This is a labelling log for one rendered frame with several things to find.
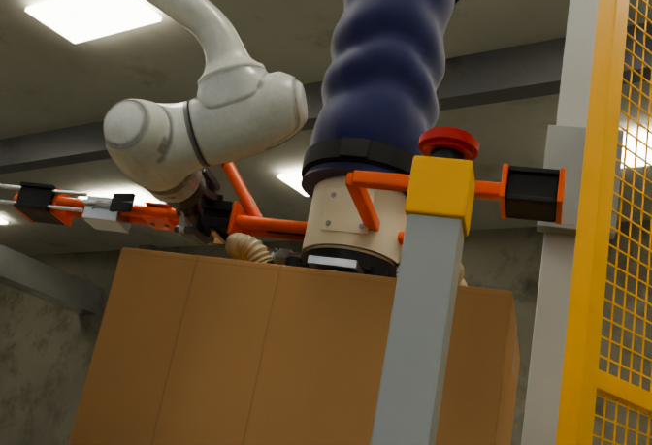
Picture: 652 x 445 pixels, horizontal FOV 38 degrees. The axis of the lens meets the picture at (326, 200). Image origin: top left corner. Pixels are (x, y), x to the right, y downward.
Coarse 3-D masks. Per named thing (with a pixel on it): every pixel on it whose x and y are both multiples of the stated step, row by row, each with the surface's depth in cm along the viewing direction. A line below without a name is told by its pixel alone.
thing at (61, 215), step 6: (18, 192) 177; (54, 198) 175; (54, 204) 174; (18, 210) 177; (24, 210) 176; (30, 210) 175; (36, 210) 174; (54, 210) 174; (60, 210) 176; (24, 216) 179; (30, 216) 178; (36, 216) 178; (42, 216) 177; (48, 216) 176; (54, 216) 176; (60, 216) 176; (66, 216) 178; (42, 222) 181; (48, 222) 180; (54, 222) 179; (60, 222) 178; (66, 222) 179
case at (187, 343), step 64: (128, 256) 146; (192, 256) 144; (128, 320) 142; (192, 320) 140; (256, 320) 138; (320, 320) 136; (384, 320) 134; (512, 320) 137; (128, 384) 138; (192, 384) 136; (256, 384) 134; (320, 384) 132; (448, 384) 129; (512, 384) 152
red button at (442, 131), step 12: (432, 132) 109; (444, 132) 108; (456, 132) 108; (468, 132) 109; (420, 144) 111; (432, 144) 109; (444, 144) 108; (456, 144) 108; (468, 144) 109; (432, 156) 110; (444, 156) 108; (456, 156) 109; (468, 156) 110
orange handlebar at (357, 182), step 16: (352, 176) 138; (368, 176) 137; (384, 176) 136; (400, 176) 136; (352, 192) 141; (480, 192) 133; (496, 192) 132; (144, 208) 170; (160, 208) 169; (368, 208) 147; (144, 224) 175; (160, 224) 172; (176, 224) 172; (240, 224) 165; (256, 224) 165; (272, 224) 164; (288, 224) 163; (304, 224) 163; (368, 224) 153; (400, 240) 158
